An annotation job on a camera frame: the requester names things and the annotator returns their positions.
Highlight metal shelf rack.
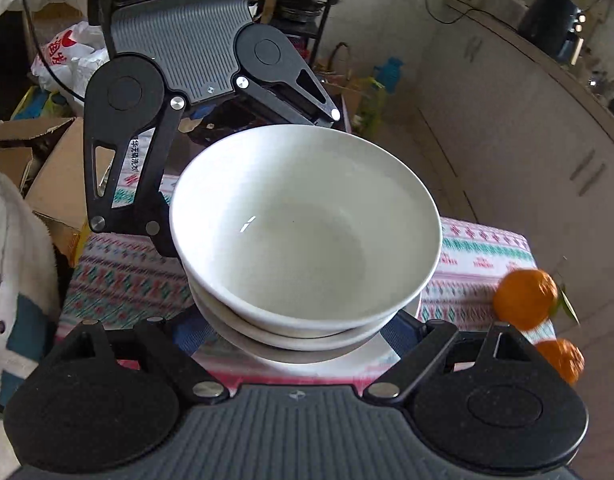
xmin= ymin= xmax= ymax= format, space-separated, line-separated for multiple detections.
xmin=259 ymin=0 xmax=338 ymax=61

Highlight white plastic bag red print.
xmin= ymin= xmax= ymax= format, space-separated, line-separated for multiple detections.
xmin=31 ymin=22 xmax=110 ymax=93

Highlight black air fryer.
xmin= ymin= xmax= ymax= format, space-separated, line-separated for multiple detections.
xmin=517 ymin=0 xmax=585 ymax=63

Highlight white knit cardigan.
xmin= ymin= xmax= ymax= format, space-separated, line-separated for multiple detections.
xmin=0 ymin=160 xmax=62 ymax=480

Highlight white fruit-print plate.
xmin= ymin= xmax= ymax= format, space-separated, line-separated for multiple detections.
xmin=257 ymin=305 xmax=423 ymax=382

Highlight cardboard box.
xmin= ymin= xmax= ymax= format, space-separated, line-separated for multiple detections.
xmin=24 ymin=117 xmax=115 ymax=261
xmin=0 ymin=117 xmax=75 ymax=191

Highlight patterned tablecloth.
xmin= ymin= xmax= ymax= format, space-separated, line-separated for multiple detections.
xmin=57 ymin=175 xmax=555 ymax=396

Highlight dark lidded pot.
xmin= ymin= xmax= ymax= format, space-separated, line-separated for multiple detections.
xmin=279 ymin=0 xmax=328 ymax=23

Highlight blue plastic jug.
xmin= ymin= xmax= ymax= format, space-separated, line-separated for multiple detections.
xmin=374 ymin=56 xmax=405 ymax=93

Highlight green plastic item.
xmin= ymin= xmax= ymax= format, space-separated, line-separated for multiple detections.
xmin=357 ymin=77 xmax=388 ymax=138

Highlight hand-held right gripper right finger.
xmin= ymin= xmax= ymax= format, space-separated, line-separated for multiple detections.
xmin=363 ymin=309 xmax=552 ymax=407

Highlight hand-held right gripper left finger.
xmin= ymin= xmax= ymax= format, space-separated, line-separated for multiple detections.
xmin=56 ymin=304 xmax=230 ymax=405

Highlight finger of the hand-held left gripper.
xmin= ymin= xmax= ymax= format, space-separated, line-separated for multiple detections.
xmin=83 ymin=96 xmax=186 ymax=258
xmin=234 ymin=57 xmax=344 ymax=127

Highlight orange with leafy stem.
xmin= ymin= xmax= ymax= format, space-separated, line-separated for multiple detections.
xmin=493 ymin=268 xmax=580 ymax=332

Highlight orange without leaf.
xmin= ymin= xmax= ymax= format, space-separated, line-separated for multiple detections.
xmin=534 ymin=338 xmax=585 ymax=386

